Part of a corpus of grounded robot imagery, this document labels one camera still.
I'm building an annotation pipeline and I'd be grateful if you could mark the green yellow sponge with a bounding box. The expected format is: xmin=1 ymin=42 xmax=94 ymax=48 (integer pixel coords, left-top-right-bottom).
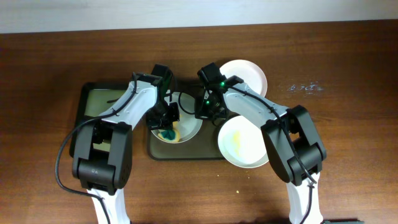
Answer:
xmin=157 ymin=121 xmax=181 ymax=142

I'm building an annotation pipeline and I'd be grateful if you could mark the white plate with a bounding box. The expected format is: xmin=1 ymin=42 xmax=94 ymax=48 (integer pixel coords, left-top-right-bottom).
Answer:
xmin=218 ymin=116 xmax=269 ymax=169

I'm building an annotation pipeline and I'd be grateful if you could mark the black sponge tray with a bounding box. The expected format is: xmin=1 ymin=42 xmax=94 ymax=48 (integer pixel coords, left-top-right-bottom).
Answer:
xmin=75 ymin=83 xmax=128 ymax=161

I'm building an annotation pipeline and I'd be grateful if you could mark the pink plate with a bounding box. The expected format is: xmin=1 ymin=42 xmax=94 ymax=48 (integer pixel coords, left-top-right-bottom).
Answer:
xmin=220 ymin=59 xmax=268 ymax=96

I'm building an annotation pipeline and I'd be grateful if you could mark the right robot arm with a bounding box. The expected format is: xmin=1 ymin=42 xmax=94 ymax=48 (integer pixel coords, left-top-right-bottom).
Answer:
xmin=195 ymin=63 xmax=326 ymax=223

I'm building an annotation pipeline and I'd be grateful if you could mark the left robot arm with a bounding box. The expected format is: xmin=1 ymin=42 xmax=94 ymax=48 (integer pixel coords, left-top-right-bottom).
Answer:
xmin=72 ymin=64 xmax=179 ymax=223

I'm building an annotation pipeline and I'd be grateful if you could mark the grey plate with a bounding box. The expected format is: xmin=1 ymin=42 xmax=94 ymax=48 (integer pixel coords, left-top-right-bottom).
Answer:
xmin=151 ymin=92 xmax=203 ymax=144

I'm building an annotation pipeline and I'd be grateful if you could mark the dark brown serving tray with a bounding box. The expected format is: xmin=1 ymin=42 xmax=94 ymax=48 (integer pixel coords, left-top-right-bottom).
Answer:
xmin=146 ymin=78 xmax=269 ymax=161

